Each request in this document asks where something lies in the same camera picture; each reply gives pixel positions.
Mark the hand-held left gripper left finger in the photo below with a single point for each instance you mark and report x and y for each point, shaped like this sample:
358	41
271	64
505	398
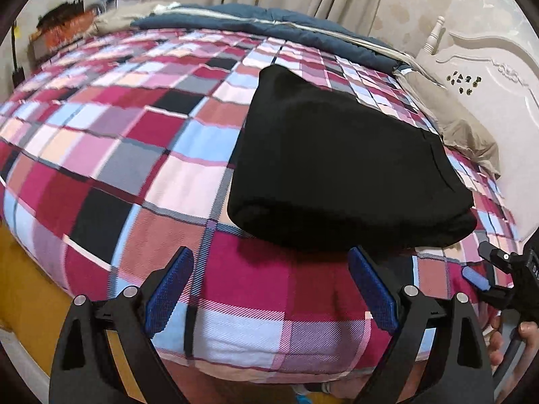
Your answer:
168	290

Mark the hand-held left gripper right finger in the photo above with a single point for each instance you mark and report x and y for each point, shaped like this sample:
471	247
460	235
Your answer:
374	290

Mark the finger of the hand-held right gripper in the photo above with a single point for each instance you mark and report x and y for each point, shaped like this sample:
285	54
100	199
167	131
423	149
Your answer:
503	259
476	278

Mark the black pants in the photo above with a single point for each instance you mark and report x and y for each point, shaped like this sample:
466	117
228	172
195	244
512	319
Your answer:
337	155

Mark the person's right hand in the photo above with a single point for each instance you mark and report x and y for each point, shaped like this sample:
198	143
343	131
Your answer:
496	345

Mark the beige pillow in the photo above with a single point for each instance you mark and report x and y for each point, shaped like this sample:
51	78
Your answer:
459	130

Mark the white carved headboard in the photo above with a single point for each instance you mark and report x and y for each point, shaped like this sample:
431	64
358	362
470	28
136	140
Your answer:
497	105

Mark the plaid bed sheet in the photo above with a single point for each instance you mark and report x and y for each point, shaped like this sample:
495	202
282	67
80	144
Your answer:
126	134

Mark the group of dark stickers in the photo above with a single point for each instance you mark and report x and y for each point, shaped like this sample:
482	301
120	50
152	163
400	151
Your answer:
463	82

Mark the black and yellow tool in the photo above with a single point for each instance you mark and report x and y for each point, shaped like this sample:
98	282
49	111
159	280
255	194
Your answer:
17	63

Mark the beige cloth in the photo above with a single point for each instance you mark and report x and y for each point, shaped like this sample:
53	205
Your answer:
122	19

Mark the orange and black box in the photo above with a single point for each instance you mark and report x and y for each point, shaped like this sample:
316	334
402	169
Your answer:
63	35

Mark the dark blue quilt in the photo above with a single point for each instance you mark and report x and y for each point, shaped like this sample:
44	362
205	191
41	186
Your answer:
261	19

